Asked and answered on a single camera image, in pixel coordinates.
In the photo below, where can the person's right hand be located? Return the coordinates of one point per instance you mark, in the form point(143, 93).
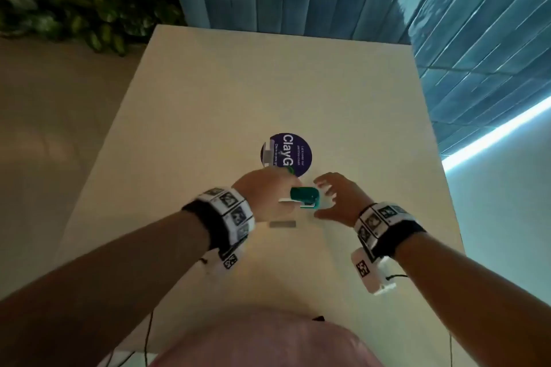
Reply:
point(348, 203)

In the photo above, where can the person's left hand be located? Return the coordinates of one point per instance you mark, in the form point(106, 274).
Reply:
point(258, 194)

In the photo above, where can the person's right thumb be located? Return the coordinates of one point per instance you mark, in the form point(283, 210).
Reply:
point(323, 214)

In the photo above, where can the person's left fingers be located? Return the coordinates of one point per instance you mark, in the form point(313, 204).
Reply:
point(289, 179)

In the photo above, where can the green and white stapler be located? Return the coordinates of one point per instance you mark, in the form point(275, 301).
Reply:
point(304, 197)

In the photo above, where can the person's left forearm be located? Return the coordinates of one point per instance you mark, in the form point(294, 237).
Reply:
point(112, 276)

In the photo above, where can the person's right forearm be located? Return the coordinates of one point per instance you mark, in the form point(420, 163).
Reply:
point(469, 306)

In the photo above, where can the round purple sticker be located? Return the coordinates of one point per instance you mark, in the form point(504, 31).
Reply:
point(297, 151)

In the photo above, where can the small grey white block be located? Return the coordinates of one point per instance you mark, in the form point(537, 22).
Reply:
point(269, 154)

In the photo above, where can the right marker wrist band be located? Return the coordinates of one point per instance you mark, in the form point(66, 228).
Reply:
point(387, 224)

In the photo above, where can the marker wrist band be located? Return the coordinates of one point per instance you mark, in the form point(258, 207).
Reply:
point(387, 224)
point(228, 216)

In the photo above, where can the left marker wrist band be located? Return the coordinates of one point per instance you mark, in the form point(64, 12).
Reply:
point(228, 216)

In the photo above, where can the person's pink shirt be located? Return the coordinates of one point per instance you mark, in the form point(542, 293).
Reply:
point(267, 343)

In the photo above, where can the white light strip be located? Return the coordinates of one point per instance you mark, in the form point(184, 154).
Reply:
point(495, 134)

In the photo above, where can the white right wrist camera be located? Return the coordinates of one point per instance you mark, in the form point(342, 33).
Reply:
point(370, 272)

